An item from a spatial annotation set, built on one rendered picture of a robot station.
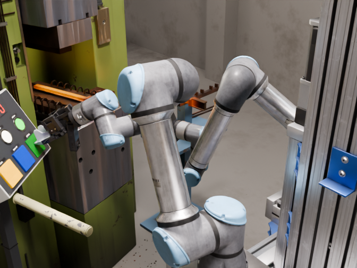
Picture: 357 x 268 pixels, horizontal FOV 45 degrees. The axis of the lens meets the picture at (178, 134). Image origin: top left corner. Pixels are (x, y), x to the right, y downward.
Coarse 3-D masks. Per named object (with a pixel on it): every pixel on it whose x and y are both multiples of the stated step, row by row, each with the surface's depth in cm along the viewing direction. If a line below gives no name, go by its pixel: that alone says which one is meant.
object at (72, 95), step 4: (40, 88) 214; (44, 88) 212; (48, 88) 212; (52, 88) 212; (52, 92) 210; (56, 92) 208; (60, 92) 207; (64, 92) 207; (68, 92) 207; (68, 96) 205; (72, 96) 203; (76, 96) 202; (80, 96) 202; (84, 96) 202; (88, 96) 201
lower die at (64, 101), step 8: (32, 88) 215; (56, 88) 216; (40, 96) 207; (48, 96) 207; (56, 96) 207; (64, 96) 205; (40, 104) 201; (64, 104) 198; (72, 104) 198; (40, 112) 203; (48, 112) 200
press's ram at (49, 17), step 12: (24, 0) 172; (36, 0) 168; (48, 0) 168; (60, 0) 173; (72, 0) 179; (84, 0) 184; (96, 0) 190; (24, 12) 175; (36, 12) 171; (48, 12) 170; (60, 12) 175; (72, 12) 180; (84, 12) 186; (96, 12) 192; (36, 24) 174; (48, 24) 171
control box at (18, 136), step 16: (0, 96) 153; (0, 112) 150; (16, 112) 158; (0, 128) 147; (16, 128) 154; (32, 128) 162; (0, 144) 144; (16, 144) 151; (0, 160) 141; (0, 176) 138; (0, 192) 137
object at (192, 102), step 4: (188, 100) 216; (192, 100) 215; (196, 100) 212; (200, 100) 211; (204, 100) 211; (192, 104) 215; (196, 104) 214; (200, 104) 211; (204, 104) 210; (200, 108) 212; (204, 108) 211
